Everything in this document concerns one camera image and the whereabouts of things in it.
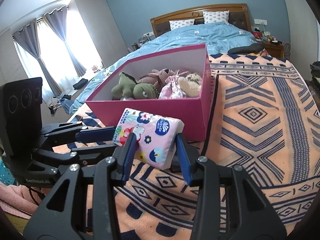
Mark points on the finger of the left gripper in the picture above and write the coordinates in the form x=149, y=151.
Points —
x=82, y=156
x=67, y=132

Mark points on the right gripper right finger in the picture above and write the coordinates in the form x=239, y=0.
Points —
x=230, y=205

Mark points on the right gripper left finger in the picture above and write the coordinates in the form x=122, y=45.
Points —
x=81, y=204

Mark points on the green dinosaur plush toy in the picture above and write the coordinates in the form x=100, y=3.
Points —
x=129, y=88

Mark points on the pink floral tissue pack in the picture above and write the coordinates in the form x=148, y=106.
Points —
x=155, y=136

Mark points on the pink floral drawstring pouch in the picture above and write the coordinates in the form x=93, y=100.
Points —
x=172, y=89

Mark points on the pink sleeved left forearm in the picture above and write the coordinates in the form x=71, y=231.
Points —
x=19, y=201

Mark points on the orange navy patterned blanket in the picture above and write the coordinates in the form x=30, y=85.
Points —
x=264, y=118

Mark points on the grey curtain left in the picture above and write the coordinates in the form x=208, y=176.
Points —
x=28, y=39

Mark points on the grey curtain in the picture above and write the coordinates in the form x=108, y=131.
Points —
x=57, y=21
x=28, y=39

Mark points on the grey curtain right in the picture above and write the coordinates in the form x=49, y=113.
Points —
x=57, y=21

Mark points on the left patterned pillow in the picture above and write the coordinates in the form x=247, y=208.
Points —
x=180, y=23

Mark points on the patterned pillow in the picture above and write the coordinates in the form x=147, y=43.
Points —
x=216, y=16
x=180, y=23

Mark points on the wooden nightstand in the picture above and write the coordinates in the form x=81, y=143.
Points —
x=275, y=50

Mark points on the dark garment on bed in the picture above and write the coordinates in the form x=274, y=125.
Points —
x=253, y=48

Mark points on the light blue duvet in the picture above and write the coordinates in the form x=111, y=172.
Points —
x=218, y=37

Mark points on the right patterned pillow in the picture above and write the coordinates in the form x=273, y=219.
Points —
x=216, y=16

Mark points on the wooden headboard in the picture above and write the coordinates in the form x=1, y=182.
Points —
x=238, y=16

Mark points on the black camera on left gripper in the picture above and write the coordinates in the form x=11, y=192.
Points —
x=21, y=120

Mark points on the white wall socket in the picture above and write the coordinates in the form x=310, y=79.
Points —
x=260, y=22

